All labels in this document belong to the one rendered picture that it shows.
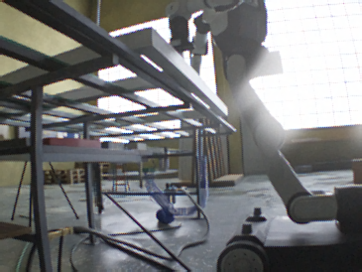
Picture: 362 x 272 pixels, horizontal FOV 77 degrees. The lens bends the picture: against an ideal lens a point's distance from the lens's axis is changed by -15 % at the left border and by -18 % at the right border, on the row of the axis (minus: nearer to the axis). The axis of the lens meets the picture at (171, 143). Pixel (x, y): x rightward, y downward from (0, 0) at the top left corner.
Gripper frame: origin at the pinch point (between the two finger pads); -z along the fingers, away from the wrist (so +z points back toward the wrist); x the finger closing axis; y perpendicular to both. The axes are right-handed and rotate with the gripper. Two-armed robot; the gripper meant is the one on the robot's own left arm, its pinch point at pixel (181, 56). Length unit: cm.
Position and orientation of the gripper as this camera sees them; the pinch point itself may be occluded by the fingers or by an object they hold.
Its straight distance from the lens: 120.2
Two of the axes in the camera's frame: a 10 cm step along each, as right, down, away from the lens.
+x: -9.4, 0.7, 3.4
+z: -0.5, -10.0, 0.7
